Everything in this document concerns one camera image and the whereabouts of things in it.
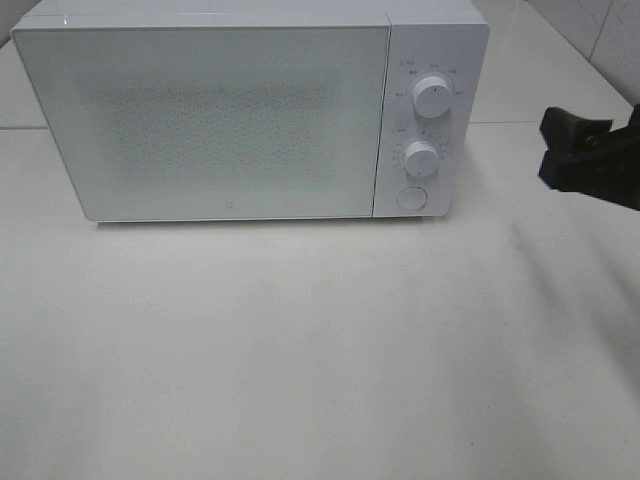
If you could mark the round white door button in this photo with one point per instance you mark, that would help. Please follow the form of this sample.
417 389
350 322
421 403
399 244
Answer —
412 199

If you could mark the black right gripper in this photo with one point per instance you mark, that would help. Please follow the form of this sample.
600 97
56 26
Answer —
567 166

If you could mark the white microwave knob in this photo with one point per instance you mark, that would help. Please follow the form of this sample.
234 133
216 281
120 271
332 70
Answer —
431 95
421 159

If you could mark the white microwave oven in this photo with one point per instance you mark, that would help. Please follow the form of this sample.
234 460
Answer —
449 37

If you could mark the white microwave door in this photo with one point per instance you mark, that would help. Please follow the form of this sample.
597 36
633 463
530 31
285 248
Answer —
204 124

